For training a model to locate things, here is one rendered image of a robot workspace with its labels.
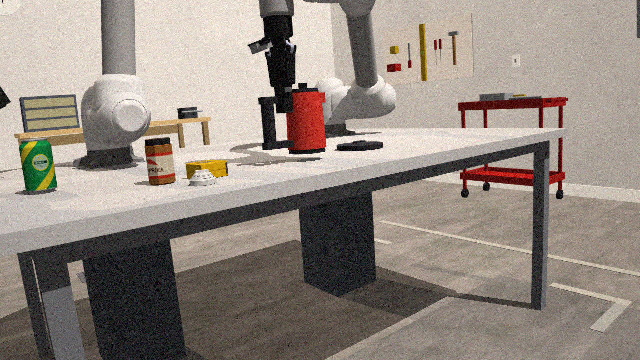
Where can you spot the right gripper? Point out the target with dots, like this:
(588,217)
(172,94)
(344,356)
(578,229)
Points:
(4,100)

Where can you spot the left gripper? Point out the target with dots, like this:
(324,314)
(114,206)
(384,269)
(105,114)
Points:
(281,60)

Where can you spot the dark grey round disc with center stud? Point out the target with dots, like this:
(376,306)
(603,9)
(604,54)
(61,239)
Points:
(361,145)

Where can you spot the green and yellow drink can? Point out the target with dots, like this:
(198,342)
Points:
(38,166)

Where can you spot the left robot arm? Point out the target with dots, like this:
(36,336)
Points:
(368,96)

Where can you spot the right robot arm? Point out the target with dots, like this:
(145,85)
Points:
(115,111)

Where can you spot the paprika spice jar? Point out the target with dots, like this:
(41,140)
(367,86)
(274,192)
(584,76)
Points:
(160,161)

